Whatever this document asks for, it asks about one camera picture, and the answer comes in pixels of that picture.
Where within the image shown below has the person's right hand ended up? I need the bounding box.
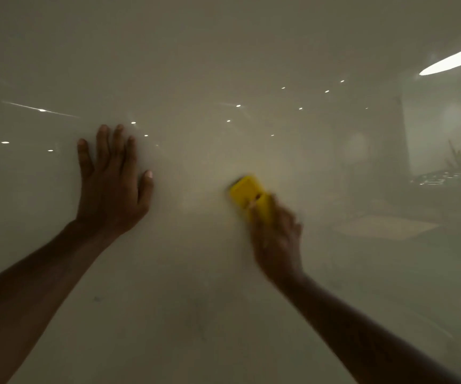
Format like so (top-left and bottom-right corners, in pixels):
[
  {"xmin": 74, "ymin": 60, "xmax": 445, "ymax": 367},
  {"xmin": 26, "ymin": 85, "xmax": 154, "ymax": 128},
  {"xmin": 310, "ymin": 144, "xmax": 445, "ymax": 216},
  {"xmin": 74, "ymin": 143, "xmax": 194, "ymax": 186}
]
[{"xmin": 250, "ymin": 194, "xmax": 305, "ymax": 287}]

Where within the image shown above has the person's left hand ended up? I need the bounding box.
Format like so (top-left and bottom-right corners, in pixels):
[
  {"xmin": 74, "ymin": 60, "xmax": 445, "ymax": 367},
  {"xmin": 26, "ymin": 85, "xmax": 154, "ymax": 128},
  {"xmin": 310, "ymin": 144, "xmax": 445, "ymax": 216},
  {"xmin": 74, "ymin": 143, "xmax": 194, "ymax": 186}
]
[{"xmin": 76, "ymin": 124, "xmax": 155, "ymax": 239}]

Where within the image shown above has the yellow scraper block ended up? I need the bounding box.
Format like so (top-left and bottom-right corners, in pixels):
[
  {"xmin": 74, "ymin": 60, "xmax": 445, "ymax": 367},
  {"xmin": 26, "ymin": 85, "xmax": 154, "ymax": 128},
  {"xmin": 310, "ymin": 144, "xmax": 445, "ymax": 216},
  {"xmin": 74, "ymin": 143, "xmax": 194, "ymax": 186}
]
[{"xmin": 229, "ymin": 175, "xmax": 276, "ymax": 225}]

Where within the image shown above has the person's right forearm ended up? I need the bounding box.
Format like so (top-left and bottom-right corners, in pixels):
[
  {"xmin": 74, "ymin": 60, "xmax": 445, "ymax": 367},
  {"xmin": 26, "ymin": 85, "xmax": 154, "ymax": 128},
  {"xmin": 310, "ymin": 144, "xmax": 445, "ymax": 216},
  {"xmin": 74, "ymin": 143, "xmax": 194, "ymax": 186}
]
[{"xmin": 278, "ymin": 272, "xmax": 461, "ymax": 384}]

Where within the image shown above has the person's left forearm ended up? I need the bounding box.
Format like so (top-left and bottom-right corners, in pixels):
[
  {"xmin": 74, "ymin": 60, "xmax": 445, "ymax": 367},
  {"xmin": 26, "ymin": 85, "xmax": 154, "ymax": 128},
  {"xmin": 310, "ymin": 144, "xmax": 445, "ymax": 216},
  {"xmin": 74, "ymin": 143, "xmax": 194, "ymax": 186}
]
[{"xmin": 0, "ymin": 220, "xmax": 113, "ymax": 384}]

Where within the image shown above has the glossy white panel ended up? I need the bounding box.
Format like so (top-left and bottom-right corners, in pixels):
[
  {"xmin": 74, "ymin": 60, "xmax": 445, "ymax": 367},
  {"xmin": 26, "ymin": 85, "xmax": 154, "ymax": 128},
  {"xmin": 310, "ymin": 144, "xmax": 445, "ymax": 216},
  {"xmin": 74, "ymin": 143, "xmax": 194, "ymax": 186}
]
[{"xmin": 0, "ymin": 0, "xmax": 461, "ymax": 384}]

